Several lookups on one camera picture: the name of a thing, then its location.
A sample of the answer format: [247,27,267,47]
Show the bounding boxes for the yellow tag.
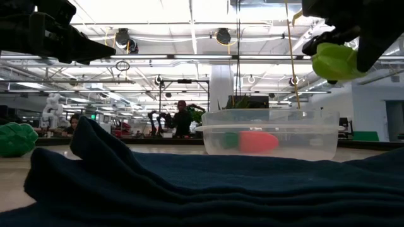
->
[291,9,304,27]

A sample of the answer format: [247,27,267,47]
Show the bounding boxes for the black hanging cable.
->
[235,0,242,110]

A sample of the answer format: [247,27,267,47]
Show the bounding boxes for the orange toy carrot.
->
[222,131,280,154]

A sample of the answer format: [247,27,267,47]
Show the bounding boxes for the dark green toy vegetable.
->
[0,122,39,158]

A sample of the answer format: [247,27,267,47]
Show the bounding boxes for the yellow cable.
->
[284,0,301,110]

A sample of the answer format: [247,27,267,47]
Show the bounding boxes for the white humanoid robot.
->
[40,93,66,129]

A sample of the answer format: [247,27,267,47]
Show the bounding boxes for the person sitting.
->
[62,113,81,137]

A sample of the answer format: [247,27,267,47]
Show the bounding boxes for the black ceiling cable reel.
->
[114,27,140,54]
[215,27,232,45]

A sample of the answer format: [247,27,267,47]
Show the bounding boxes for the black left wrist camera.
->
[33,0,77,28]

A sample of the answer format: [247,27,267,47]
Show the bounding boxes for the light green toy lettuce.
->
[311,42,369,81]

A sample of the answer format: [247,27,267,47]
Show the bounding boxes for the black perforated computer case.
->
[227,95,270,110]

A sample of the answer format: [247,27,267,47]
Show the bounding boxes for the black background robot arms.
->
[147,110,173,138]

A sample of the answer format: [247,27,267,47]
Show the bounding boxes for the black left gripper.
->
[0,11,117,66]

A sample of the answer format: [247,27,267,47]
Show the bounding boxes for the clear plastic tupperware container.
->
[194,108,347,161]

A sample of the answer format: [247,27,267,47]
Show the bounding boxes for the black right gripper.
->
[301,0,404,73]

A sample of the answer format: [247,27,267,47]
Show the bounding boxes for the green panel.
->
[352,131,380,143]

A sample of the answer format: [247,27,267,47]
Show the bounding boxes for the black aluminium table frame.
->
[34,137,404,151]

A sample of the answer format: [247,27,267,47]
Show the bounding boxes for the person standing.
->
[172,100,193,139]

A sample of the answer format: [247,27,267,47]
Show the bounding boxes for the dark blue folded cloth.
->
[0,116,404,227]

